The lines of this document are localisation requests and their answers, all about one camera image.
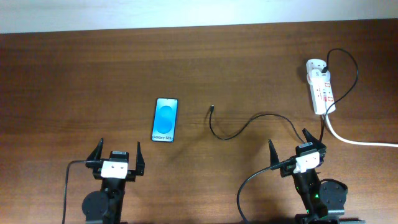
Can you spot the blue Samsung Galaxy smartphone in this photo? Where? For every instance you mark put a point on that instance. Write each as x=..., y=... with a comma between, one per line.
x=165, y=118

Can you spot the white USB charger plug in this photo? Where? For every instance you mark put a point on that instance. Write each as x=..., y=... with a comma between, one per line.
x=316, y=77

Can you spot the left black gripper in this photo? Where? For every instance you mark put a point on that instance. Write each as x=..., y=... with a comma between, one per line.
x=92, y=160

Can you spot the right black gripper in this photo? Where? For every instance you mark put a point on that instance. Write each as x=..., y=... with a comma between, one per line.
x=311, y=139

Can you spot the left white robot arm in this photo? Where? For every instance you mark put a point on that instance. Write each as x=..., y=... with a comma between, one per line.
x=105, y=205

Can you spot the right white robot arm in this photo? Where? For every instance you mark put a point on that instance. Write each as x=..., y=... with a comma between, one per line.
x=323, y=200

